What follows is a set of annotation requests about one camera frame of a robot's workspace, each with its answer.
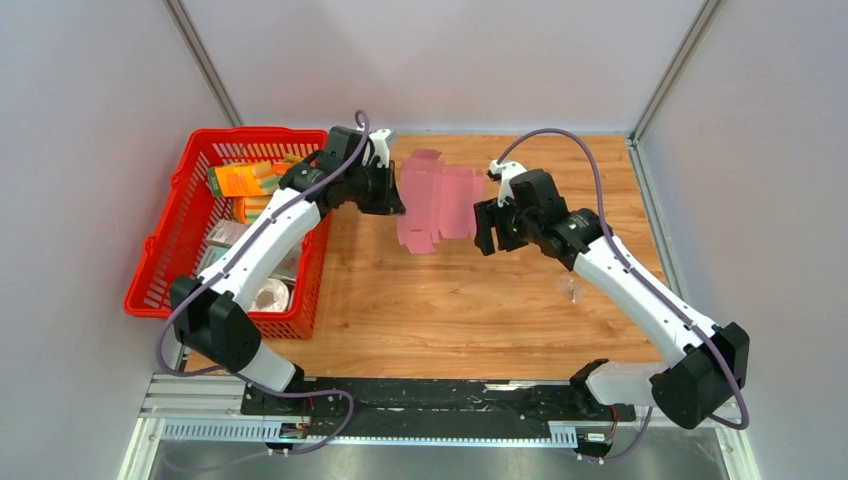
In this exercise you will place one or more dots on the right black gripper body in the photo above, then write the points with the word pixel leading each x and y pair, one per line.
pixel 512 229

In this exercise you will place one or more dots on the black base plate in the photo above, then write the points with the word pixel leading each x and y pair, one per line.
pixel 434 408

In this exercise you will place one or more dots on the white tape roll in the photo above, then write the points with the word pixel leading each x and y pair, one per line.
pixel 274 296

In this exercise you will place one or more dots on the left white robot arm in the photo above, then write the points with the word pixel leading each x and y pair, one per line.
pixel 210 312

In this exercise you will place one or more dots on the clear plastic wrapper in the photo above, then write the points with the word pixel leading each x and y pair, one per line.
pixel 571 287

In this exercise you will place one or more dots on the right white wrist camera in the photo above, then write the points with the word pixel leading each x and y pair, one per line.
pixel 503 172

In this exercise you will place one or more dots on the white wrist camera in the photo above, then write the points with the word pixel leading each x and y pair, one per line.
pixel 503 172
pixel 380 143

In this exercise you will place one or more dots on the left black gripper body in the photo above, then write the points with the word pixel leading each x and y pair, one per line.
pixel 368 188

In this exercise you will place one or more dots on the pink paper box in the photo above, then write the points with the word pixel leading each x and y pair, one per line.
pixel 439 201

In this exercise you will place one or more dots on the red plastic basket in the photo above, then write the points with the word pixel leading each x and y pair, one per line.
pixel 177 245

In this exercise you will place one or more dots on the orange green sponge pack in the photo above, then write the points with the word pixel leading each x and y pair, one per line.
pixel 242 179

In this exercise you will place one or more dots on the teal snack packet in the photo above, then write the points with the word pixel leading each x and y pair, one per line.
pixel 211 254

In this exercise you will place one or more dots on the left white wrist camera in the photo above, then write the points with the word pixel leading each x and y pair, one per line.
pixel 380 143

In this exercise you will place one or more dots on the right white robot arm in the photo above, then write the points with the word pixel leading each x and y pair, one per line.
pixel 702 363

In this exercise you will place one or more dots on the aluminium frame rail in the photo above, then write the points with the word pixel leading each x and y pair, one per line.
pixel 208 408

